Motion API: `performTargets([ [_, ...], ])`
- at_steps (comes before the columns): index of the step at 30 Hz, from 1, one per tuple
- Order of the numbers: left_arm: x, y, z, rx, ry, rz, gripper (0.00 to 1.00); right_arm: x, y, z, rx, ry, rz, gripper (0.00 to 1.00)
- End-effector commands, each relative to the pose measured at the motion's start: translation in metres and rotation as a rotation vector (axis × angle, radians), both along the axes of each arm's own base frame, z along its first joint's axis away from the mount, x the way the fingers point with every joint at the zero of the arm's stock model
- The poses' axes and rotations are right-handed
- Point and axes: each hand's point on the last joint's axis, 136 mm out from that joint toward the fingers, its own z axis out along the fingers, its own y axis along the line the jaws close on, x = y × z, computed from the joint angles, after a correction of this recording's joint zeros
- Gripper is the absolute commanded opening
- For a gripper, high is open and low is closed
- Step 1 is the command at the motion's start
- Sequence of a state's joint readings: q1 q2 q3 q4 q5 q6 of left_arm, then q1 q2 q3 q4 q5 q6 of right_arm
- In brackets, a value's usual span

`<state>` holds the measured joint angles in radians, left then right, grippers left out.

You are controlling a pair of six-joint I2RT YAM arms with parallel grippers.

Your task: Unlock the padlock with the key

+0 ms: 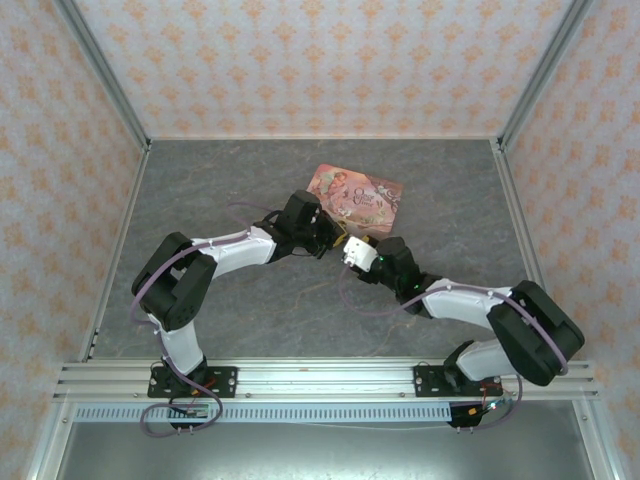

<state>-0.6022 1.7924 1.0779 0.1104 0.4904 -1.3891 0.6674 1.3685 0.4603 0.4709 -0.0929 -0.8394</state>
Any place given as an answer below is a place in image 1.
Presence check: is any aluminium side rail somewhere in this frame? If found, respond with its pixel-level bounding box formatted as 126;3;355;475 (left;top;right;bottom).
490;138;551;292
78;141;152;363

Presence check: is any grey metal plate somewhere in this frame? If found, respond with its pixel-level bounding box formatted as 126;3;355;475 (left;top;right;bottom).
49;422;601;480

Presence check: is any pink printed tin box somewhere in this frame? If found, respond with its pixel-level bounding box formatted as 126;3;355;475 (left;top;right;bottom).
305;163;405;237

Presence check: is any white slotted cable tray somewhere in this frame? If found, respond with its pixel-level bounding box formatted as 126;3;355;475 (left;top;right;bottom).
73;403;454;425

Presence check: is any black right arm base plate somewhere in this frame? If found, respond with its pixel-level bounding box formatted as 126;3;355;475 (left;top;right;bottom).
413;363;502;399

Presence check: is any aluminium frame post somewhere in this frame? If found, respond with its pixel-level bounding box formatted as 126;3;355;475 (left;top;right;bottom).
496;0;597;152
52;0;153;152
25;399;77;480
571;399;620;480

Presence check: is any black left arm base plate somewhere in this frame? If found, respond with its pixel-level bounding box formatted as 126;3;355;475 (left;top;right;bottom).
146;365;239;399

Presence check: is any aluminium mounting rail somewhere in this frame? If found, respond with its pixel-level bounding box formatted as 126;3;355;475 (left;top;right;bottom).
53;356;600;403

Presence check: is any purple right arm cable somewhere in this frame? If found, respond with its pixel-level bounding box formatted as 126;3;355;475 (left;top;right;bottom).
337;267;572;434

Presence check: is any small circuit board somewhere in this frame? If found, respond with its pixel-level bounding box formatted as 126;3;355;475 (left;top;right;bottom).
469;396;515;419
169;401;209;419

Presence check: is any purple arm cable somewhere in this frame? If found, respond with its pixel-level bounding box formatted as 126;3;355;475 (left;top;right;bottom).
337;267;572;434
128;201;275;439

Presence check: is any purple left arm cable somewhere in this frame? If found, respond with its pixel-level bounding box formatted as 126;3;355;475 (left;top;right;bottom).
128;201;275;439

